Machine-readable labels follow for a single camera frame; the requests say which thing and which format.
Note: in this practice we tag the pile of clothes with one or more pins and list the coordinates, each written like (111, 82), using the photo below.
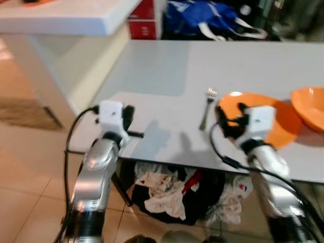
(167, 195)

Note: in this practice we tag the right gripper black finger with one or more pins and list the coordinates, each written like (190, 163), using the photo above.
(242, 108)
(221, 114)

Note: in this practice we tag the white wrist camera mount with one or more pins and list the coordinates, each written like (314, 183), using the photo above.
(111, 115)
(260, 121)

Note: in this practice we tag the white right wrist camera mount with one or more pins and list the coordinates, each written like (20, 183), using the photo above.
(260, 121)

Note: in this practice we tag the orange plate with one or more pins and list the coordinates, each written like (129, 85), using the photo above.
(283, 126)

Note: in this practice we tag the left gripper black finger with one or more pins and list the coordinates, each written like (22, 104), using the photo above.
(128, 116)

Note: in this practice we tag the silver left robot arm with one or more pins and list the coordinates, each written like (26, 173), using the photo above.
(93, 172)

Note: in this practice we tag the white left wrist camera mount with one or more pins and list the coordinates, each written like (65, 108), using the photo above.
(111, 115)

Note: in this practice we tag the brown floor mat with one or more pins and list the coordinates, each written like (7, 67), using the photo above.
(25, 114)

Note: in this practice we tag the white counter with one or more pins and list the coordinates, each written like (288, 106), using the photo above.
(66, 17)

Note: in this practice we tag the silver metal fork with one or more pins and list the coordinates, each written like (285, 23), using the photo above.
(206, 109)

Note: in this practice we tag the red box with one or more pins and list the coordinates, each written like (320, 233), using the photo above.
(143, 20)

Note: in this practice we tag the orange bowl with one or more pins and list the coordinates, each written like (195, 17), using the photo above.
(310, 106)

